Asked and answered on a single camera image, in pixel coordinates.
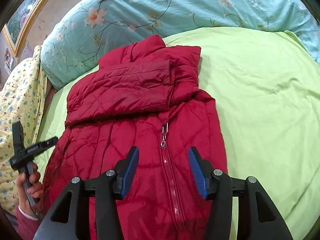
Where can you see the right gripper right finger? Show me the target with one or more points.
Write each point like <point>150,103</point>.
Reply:
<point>258,217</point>

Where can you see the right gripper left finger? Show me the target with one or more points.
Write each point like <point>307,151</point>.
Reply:
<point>68,217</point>

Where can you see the red puffer jacket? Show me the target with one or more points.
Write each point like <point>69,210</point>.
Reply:
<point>145,95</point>

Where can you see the left forearm maroon sleeve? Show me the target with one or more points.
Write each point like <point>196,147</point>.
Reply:
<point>27,225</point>

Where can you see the person's left hand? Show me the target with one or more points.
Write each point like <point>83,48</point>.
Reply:
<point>35,191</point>

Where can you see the yellow cartoon print blanket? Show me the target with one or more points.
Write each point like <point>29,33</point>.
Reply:
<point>22,99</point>

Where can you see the gold framed picture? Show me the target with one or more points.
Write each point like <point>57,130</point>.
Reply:
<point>17,28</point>

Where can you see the teal floral quilt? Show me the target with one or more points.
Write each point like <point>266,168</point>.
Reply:
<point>90,29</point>

